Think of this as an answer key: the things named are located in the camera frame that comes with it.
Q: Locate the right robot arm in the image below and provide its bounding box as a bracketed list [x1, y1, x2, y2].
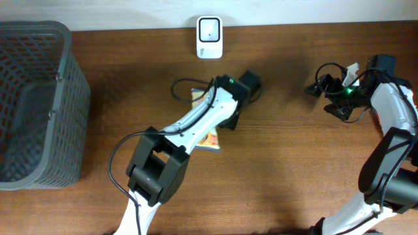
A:
[304, 54, 417, 235]

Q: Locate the grey plastic mesh basket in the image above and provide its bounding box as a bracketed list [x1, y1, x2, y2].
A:
[1, 21, 91, 191]

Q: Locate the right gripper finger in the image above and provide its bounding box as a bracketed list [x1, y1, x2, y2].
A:
[324, 104, 352, 121]
[304, 83, 322, 97]

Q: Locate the beige wet wipes pack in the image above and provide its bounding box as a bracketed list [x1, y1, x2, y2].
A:
[191, 88, 221, 152]

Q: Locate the white barcode scanner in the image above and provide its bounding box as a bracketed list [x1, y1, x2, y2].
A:
[196, 16, 223, 59]

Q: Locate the red candy bag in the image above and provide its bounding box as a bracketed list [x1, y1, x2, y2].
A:
[376, 104, 416, 134]

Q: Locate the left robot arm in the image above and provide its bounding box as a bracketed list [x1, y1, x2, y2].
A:
[111, 70, 261, 234]

